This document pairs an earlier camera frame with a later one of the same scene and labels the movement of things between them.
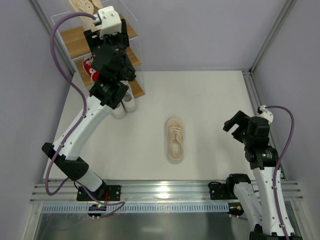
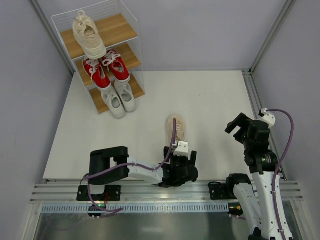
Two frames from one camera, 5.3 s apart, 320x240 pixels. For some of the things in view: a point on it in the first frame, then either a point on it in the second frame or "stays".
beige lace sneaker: [89, 6] → [87, 34]
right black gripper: [238, 124] stays
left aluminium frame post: [37, 6] stays
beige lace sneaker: [175, 134] stays
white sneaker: [128, 101] stays
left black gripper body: [91, 35] → [179, 160]
